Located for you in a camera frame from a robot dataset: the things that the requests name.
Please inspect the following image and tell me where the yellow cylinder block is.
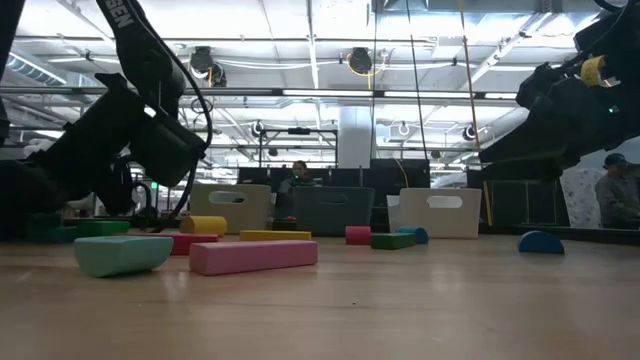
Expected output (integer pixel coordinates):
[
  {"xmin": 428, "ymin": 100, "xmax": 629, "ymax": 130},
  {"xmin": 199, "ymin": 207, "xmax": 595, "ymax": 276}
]
[{"xmin": 179, "ymin": 215, "xmax": 229, "ymax": 238}]

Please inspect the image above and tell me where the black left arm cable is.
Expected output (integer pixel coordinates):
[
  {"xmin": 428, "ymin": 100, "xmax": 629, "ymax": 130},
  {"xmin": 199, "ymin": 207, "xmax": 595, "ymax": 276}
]
[{"xmin": 112, "ymin": 9, "xmax": 215, "ymax": 234}]

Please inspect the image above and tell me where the green short block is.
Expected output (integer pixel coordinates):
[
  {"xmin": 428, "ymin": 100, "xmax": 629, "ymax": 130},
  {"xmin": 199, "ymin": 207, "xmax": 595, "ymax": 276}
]
[{"xmin": 76, "ymin": 219, "xmax": 131, "ymax": 238}]

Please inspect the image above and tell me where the white plastic bin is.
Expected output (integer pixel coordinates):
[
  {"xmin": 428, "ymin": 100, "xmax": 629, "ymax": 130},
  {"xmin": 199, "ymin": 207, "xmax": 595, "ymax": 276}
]
[{"xmin": 387, "ymin": 187, "xmax": 483, "ymax": 240}]

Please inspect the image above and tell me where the person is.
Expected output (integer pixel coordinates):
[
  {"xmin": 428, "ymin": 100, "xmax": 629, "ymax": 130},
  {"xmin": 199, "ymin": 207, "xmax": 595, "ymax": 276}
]
[
  {"xmin": 276, "ymin": 159, "xmax": 321, "ymax": 221},
  {"xmin": 594, "ymin": 152, "xmax": 640, "ymax": 230}
]

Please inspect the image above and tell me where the white building column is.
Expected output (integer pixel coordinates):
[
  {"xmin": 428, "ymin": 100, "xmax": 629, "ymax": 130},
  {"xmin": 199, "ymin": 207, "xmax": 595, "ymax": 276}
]
[{"xmin": 338, "ymin": 105, "xmax": 377, "ymax": 170}]

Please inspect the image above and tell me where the light grey plastic bin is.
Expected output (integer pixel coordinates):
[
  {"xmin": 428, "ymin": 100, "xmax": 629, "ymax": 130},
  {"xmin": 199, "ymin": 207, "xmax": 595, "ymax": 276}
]
[{"xmin": 189, "ymin": 183, "xmax": 273, "ymax": 235}]

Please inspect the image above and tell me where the black fence panel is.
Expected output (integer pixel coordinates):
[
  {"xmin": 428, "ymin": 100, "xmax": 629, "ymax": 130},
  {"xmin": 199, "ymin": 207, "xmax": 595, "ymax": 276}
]
[{"xmin": 467, "ymin": 168, "xmax": 571, "ymax": 227}]

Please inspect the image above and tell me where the black divider panel row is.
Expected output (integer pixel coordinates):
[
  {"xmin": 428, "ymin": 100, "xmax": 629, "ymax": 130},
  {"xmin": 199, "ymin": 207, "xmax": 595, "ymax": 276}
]
[{"xmin": 237, "ymin": 158, "xmax": 431, "ymax": 190}]

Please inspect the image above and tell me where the yellow tape tag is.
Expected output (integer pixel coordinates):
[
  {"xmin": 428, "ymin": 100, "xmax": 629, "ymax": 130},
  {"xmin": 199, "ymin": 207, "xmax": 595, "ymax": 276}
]
[{"xmin": 579, "ymin": 54, "xmax": 607, "ymax": 87}]

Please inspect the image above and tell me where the dark teal block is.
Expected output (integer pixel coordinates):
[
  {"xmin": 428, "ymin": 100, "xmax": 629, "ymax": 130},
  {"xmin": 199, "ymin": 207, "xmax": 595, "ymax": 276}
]
[{"xmin": 27, "ymin": 212, "xmax": 79, "ymax": 245}]

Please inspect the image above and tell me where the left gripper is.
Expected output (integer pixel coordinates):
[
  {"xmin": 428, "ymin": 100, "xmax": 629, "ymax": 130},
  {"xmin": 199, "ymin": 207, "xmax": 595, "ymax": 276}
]
[{"xmin": 0, "ymin": 73, "xmax": 207, "ymax": 241}]

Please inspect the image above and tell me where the small red block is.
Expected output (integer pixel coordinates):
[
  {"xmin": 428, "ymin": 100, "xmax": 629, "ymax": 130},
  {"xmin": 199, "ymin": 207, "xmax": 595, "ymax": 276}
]
[{"xmin": 344, "ymin": 225, "xmax": 373, "ymax": 246}]

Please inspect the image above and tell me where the black metal frame stand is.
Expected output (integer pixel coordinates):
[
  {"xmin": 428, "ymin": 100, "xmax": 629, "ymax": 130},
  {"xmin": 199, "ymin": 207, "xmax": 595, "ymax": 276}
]
[{"xmin": 258, "ymin": 127, "xmax": 339, "ymax": 169}]

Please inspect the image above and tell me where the long ceiling light bar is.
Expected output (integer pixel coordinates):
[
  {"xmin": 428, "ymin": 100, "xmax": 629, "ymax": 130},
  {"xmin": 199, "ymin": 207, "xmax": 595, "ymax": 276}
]
[{"xmin": 0, "ymin": 85, "xmax": 519, "ymax": 100}]

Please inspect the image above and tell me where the teal plastic bin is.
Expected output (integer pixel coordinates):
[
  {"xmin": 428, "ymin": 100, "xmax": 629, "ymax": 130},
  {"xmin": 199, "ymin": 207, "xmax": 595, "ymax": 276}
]
[{"xmin": 292, "ymin": 186, "xmax": 376, "ymax": 238}]

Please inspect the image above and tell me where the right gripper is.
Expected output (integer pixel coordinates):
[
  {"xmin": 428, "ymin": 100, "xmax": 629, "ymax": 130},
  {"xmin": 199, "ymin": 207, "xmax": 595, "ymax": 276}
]
[{"xmin": 478, "ymin": 63, "xmax": 640, "ymax": 183}]

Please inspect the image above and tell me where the thin black hanging cable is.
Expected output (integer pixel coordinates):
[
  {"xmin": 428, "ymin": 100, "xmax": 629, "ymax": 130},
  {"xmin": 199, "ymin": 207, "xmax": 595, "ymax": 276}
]
[{"xmin": 370, "ymin": 0, "xmax": 379, "ymax": 161}]

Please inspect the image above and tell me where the yellow long block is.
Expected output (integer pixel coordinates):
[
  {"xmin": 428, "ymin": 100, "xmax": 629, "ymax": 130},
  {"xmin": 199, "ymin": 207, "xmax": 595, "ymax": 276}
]
[{"xmin": 239, "ymin": 229, "xmax": 313, "ymax": 243}]

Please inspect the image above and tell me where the red long block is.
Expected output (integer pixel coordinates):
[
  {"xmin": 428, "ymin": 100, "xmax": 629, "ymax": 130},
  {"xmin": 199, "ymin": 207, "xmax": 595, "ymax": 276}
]
[{"xmin": 115, "ymin": 231, "xmax": 220, "ymax": 257}]

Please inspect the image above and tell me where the light turquoise half-round block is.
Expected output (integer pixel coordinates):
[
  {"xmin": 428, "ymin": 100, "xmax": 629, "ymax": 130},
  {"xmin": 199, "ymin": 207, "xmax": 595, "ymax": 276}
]
[{"xmin": 73, "ymin": 235, "xmax": 175, "ymax": 279}]

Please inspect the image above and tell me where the dark green block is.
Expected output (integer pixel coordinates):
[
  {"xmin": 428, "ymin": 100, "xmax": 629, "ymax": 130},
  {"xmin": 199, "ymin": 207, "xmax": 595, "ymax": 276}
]
[{"xmin": 370, "ymin": 232, "xmax": 417, "ymax": 251}]

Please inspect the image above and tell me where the pink long block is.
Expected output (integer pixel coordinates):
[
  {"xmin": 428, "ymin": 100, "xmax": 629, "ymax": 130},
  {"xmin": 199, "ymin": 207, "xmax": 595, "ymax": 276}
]
[{"xmin": 188, "ymin": 239, "xmax": 319, "ymax": 277}]

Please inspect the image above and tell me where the white patterned sheet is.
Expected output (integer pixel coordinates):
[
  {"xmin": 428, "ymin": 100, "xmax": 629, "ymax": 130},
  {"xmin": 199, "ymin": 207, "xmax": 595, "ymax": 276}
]
[{"xmin": 559, "ymin": 167, "xmax": 606, "ymax": 229}]

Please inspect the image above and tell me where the yellow hanging cable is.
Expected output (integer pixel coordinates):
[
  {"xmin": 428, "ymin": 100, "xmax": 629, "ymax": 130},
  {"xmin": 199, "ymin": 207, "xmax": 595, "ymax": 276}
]
[{"xmin": 458, "ymin": 0, "xmax": 494, "ymax": 227}]

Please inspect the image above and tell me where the blue half-round block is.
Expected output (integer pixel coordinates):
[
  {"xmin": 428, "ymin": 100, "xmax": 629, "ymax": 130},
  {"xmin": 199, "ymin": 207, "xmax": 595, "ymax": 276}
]
[
  {"xmin": 398, "ymin": 226, "xmax": 430, "ymax": 245},
  {"xmin": 517, "ymin": 230, "xmax": 566, "ymax": 255}
]

